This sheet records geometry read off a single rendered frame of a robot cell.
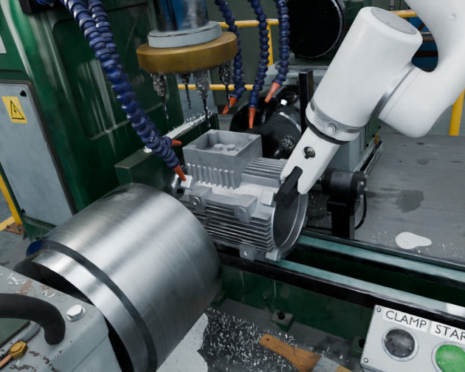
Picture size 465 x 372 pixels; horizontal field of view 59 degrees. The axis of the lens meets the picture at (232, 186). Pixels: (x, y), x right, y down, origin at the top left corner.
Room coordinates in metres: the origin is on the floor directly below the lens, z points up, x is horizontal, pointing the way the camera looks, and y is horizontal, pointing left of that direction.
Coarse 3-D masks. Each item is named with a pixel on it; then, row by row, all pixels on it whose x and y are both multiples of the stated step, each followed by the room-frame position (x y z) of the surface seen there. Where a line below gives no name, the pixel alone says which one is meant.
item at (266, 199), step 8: (192, 176) 0.72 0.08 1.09; (184, 184) 0.72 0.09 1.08; (192, 184) 0.72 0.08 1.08; (264, 192) 0.62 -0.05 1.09; (272, 192) 0.62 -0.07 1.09; (264, 200) 0.61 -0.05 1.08; (272, 200) 0.61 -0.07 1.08; (304, 224) 0.71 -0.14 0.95; (272, 256) 0.61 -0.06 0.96; (280, 256) 0.62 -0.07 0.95
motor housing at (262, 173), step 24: (264, 168) 0.68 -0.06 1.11; (216, 192) 0.69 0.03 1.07; (240, 192) 0.66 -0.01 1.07; (216, 216) 0.65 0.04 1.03; (264, 216) 0.60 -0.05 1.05; (288, 216) 0.73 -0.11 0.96; (216, 240) 0.67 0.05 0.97; (240, 240) 0.63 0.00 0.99; (264, 240) 0.60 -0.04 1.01; (288, 240) 0.68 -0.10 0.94
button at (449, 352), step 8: (448, 344) 0.28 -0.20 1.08; (440, 352) 0.28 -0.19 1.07; (448, 352) 0.27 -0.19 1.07; (456, 352) 0.27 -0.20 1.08; (464, 352) 0.27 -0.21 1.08; (440, 360) 0.27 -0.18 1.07; (448, 360) 0.27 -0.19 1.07; (456, 360) 0.27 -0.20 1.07; (464, 360) 0.26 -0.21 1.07; (440, 368) 0.27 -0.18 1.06; (448, 368) 0.26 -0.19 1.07; (456, 368) 0.26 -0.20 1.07; (464, 368) 0.26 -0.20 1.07
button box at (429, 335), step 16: (384, 320) 0.33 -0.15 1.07; (400, 320) 0.32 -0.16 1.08; (416, 320) 0.31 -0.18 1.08; (432, 320) 0.31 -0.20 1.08; (368, 336) 0.32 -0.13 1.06; (384, 336) 0.31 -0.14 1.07; (416, 336) 0.30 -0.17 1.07; (432, 336) 0.30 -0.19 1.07; (448, 336) 0.29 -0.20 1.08; (464, 336) 0.29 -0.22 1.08; (368, 352) 0.30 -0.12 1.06; (384, 352) 0.30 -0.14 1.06; (416, 352) 0.29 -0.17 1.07; (432, 352) 0.28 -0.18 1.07; (368, 368) 0.29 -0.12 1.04; (384, 368) 0.28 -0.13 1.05; (400, 368) 0.28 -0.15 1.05; (416, 368) 0.27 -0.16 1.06; (432, 368) 0.27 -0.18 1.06
